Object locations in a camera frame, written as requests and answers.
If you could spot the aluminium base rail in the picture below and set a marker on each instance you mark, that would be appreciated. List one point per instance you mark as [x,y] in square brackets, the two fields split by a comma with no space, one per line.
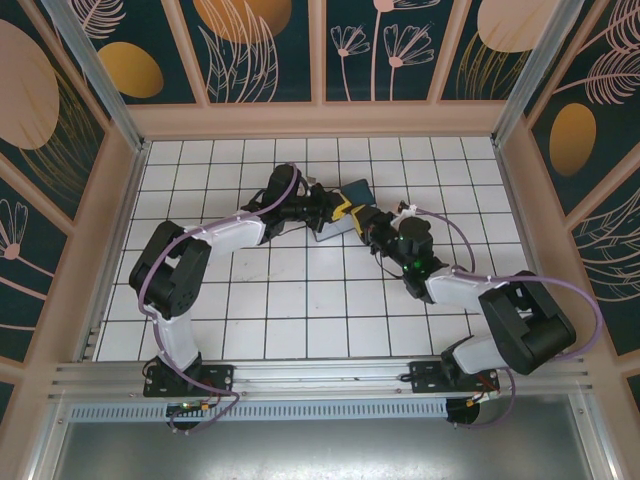
[320,375]

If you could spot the aluminium frame post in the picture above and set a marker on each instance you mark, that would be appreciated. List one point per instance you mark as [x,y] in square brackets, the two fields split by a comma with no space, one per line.
[594,442]
[530,70]
[47,445]
[100,85]

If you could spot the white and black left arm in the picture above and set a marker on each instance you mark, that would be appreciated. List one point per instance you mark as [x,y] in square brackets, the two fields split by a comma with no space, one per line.
[230,234]

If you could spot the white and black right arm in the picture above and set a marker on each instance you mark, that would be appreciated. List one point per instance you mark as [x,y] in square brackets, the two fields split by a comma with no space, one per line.
[460,292]

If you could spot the aluminium side rail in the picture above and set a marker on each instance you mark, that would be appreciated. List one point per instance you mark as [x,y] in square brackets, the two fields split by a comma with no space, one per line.
[119,235]

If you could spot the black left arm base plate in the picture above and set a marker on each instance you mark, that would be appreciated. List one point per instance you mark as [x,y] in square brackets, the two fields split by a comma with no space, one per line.
[220,380]

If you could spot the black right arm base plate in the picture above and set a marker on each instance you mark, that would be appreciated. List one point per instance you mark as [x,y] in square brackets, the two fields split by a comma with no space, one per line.
[425,377]

